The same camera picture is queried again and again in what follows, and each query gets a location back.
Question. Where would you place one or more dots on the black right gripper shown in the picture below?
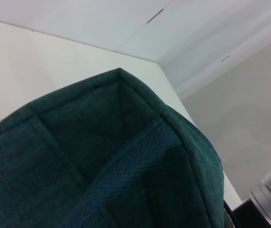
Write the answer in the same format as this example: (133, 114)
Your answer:
(247, 216)

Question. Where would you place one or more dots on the teal fabric lunch bag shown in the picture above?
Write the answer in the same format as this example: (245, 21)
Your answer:
(78, 154)

